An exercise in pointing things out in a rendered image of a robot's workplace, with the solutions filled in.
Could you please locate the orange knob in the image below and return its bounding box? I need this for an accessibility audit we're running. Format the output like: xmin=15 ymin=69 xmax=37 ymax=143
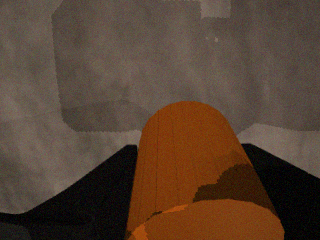
xmin=124 ymin=100 xmax=285 ymax=240

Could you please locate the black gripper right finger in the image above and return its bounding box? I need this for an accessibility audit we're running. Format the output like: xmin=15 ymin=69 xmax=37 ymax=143
xmin=241 ymin=143 xmax=320 ymax=240

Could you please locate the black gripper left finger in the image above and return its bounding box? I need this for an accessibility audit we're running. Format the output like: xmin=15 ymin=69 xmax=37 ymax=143
xmin=0 ymin=145 xmax=137 ymax=240

